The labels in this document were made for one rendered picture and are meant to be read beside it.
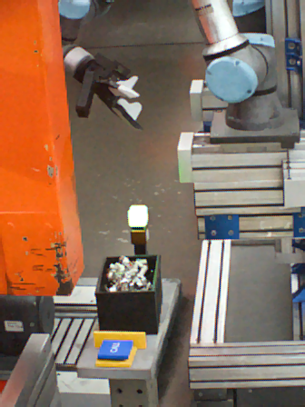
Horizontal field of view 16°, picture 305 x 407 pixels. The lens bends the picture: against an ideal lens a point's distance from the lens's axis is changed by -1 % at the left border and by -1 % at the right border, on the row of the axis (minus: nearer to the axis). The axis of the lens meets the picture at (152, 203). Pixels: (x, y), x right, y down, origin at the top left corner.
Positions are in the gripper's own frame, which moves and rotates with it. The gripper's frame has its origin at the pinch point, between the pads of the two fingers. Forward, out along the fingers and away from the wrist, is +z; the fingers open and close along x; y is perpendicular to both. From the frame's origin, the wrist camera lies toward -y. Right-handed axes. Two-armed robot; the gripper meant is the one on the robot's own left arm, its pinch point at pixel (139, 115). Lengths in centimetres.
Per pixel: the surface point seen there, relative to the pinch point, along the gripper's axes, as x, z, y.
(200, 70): 298, -138, 178
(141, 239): 21.6, 13.8, -17.3
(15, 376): 18, 16, -64
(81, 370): 9, 30, -55
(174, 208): 168, -41, 50
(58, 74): -17.5, -13.5, -10.8
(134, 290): 11.6, 25.2, -31.4
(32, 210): -0.4, -2.1, -34.9
